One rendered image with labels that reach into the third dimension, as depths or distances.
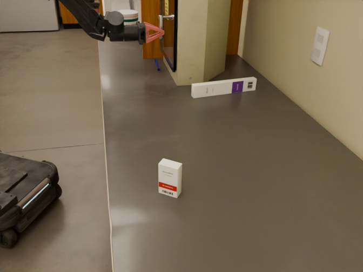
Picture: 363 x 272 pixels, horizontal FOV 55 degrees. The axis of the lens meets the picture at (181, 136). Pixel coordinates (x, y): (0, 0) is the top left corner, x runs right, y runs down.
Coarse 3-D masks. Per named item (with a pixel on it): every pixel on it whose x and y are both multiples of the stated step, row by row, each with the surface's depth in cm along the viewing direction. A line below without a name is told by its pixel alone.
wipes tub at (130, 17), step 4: (120, 12) 190; (124, 12) 190; (128, 12) 190; (132, 12) 190; (136, 12) 191; (124, 16) 187; (128, 16) 188; (132, 16) 189; (136, 16) 191; (124, 20) 188; (128, 20) 189; (132, 20) 190; (136, 20) 192; (124, 24) 190; (128, 24) 190; (132, 24) 191
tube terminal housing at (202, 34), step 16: (192, 0) 124; (208, 0) 126; (224, 0) 136; (192, 16) 127; (208, 16) 129; (224, 16) 140; (192, 32) 130; (208, 32) 133; (224, 32) 145; (192, 48) 133; (208, 48) 137; (224, 48) 149; (192, 64) 137; (208, 64) 141; (224, 64) 154; (176, 80) 140; (192, 80) 140; (208, 80) 145
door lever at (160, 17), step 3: (159, 15) 129; (162, 15) 129; (165, 15) 130; (168, 15) 130; (171, 15) 130; (159, 18) 129; (162, 18) 130; (171, 18) 130; (159, 21) 130; (162, 21) 130; (159, 24) 131; (162, 24) 131; (159, 27) 131; (162, 27) 131; (162, 36) 133
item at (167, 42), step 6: (162, 0) 148; (174, 0) 124; (162, 6) 149; (174, 6) 125; (162, 12) 150; (174, 12) 126; (174, 18) 127; (168, 24) 139; (174, 24) 128; (168, 30) 141; (174, 30) 129; (168, 36) 142; (174, 36) 130; (162, 42) 157; (168, 42) 143; (174, 42) 131; (162, 48) 159; (168, 48) 144; (174, 48) 133; (168, 54) 145; (174, 54) 134; (168, 60) 147; (174, 60) 135; (174, 66) 136
